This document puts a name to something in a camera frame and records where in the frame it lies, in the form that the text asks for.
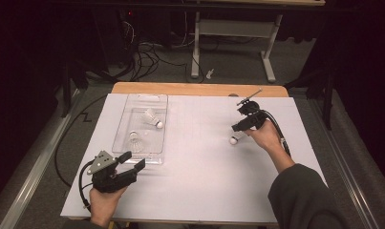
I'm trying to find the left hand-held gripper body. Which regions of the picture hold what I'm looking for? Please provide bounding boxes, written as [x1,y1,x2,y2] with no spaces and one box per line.
[86,150,139,194]

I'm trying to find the white feather shuttlecock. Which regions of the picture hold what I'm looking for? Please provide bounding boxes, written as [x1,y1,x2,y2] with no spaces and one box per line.
[229,132,246,146]
[127,130,145,153]
[141,108,164,130]

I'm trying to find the left hand-held gripper cable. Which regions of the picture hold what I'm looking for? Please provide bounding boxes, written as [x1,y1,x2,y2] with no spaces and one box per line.
[78,160,97,211]

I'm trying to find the black device with red light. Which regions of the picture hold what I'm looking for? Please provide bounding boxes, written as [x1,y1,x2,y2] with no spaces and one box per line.
[118,9,140,36]

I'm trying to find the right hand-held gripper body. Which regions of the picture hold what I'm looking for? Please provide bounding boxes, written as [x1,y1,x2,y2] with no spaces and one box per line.
[236,88,270,132]

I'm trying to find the long black floor cable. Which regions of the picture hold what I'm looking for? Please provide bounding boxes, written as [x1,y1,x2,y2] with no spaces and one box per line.
[53,94,109,188]

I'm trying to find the tangle of floor cables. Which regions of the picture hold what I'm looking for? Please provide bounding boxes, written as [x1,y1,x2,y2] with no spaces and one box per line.
[117,18,198,82]

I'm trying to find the white metal desk frame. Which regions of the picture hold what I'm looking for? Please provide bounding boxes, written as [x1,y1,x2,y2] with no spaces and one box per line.
[186,0,327,84]

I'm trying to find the person's left hand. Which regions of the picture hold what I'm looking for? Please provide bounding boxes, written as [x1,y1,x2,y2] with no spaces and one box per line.
[89,186,128,228]

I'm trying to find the metal floor rail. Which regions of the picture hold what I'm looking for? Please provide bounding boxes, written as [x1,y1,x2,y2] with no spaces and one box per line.
[308,96,380,229]
[0,89,86,229]

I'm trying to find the black tripod stand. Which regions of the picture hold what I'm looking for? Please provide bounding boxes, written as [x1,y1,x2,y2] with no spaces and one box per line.
[284,68,337,131]
[60,60,112,118]

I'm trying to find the clear plastic container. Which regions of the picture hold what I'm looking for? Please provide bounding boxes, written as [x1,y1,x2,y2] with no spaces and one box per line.
[111,93,169,166]

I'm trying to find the person's right hand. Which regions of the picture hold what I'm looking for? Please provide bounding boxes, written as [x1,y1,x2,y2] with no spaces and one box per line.
[244,119,285,154]

